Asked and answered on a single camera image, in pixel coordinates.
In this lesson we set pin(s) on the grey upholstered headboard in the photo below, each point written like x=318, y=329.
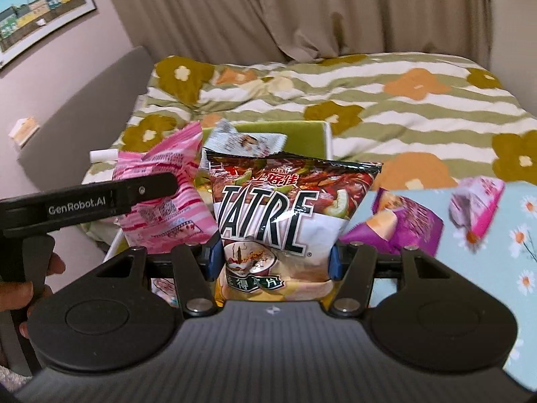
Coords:
x=84, y=109

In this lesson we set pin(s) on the brown chip packet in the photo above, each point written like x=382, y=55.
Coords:
x=277, y=214

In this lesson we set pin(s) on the pink striped snack packet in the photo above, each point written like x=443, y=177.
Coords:
x=168, y=218

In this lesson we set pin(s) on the framed wall poster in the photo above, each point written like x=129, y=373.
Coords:
x=37, y=12

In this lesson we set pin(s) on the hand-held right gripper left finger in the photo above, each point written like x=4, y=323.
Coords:
x=212, y=258

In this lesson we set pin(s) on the person's left hand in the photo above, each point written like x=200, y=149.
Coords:
x=16, y=296

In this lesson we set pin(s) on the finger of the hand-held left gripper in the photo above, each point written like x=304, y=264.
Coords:
x=147, y=189

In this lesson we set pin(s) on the beige curtain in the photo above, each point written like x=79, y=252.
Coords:
x=272, y=8

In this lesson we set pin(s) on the purple chip packet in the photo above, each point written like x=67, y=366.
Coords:
x=402, y=226

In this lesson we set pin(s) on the small pink purple packet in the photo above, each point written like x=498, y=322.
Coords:
x=476, y=208

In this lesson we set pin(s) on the floral striped blanket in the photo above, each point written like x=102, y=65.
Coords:
x=398, y=117

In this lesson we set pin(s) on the small white tube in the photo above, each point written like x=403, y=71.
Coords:
x=103, y=155

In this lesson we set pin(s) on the green and white box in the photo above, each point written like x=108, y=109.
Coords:
x=302, y=138

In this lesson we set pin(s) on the white grey snack packet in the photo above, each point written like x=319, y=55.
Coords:
x=239, y=140

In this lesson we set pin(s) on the blue daisy print cloth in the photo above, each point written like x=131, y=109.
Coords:
x=482, y=268

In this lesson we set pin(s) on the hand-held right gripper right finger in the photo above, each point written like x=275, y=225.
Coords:
x=334, y=262

